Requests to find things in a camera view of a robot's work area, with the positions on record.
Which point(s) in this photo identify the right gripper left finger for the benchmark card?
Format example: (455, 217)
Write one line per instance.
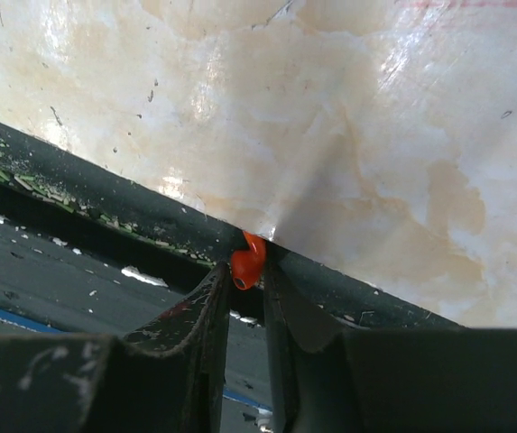
(166, 376)

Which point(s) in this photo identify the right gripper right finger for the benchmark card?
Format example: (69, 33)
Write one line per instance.
(329, 377)

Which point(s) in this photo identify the orange earbud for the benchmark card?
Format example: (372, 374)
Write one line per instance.
(247, 264)

